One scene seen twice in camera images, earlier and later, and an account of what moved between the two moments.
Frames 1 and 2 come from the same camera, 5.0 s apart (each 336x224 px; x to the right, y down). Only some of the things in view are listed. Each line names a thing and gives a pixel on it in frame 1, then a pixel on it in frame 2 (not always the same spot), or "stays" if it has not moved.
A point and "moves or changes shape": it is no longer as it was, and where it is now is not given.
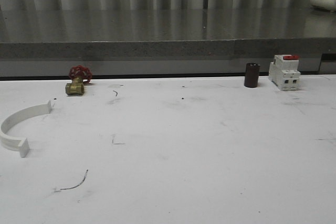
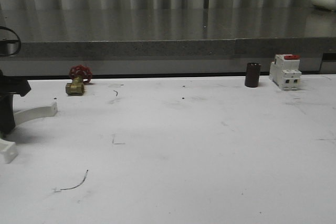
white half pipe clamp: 16,144 moves or changes shape
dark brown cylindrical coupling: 252,72 stays
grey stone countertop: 166,34 stays
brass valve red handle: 78,73 stays
